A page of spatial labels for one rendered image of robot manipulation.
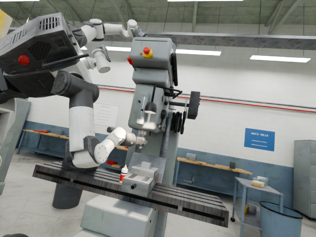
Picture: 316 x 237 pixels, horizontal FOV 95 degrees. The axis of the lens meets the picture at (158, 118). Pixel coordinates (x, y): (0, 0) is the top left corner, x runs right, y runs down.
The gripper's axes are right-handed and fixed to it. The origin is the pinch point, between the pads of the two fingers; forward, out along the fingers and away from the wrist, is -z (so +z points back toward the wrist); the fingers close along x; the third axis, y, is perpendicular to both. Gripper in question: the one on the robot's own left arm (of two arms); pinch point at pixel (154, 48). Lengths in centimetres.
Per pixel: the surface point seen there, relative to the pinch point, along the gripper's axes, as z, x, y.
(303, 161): -408, -277, 176
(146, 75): -13.4, 11.7, -25.2
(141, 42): 0.3, 20.1, -13.3
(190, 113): -55, -12, -18
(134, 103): -19.7, 7.1, -44.3
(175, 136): -60, -31, -38
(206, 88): -87, -388, 224
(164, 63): -19.6, 20.0, -14.9
